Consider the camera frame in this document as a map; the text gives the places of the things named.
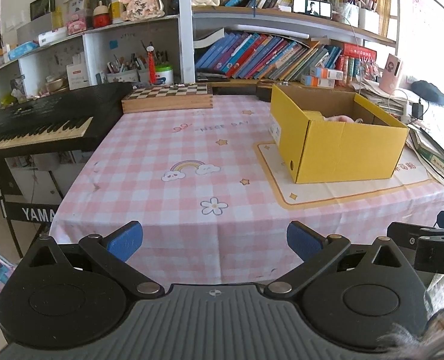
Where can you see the row of colourful books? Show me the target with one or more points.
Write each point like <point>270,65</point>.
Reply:
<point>242,55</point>

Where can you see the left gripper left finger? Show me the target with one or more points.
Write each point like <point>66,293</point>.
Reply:
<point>110,255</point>

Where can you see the wooden chess board box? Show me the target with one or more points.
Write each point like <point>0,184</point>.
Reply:
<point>168,98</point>

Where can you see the white bookshelf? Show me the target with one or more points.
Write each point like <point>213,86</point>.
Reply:
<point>83,40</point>

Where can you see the red hanging tassel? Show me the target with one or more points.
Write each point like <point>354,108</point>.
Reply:
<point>151,63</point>

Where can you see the yellow cardboard box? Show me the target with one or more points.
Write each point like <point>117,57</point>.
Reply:
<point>318,151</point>

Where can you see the pink plush toy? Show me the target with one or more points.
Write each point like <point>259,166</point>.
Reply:
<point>343,119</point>

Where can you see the cream orange-bordered mat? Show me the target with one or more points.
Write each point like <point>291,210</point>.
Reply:
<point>409,174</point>

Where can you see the green lid white jar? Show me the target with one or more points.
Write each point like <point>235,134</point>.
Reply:
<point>164,75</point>

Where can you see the black desk lamp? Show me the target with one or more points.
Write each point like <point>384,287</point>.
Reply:
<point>428,92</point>

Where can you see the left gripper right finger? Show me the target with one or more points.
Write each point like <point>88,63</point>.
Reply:
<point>320,255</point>

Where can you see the white pen holder box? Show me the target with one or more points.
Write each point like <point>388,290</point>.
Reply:
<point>130,76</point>

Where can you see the pink checkered tablecloth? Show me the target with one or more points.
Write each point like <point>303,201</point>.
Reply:
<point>194,183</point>

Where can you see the black electronic keyboard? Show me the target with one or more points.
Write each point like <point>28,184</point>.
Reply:
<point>72,120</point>

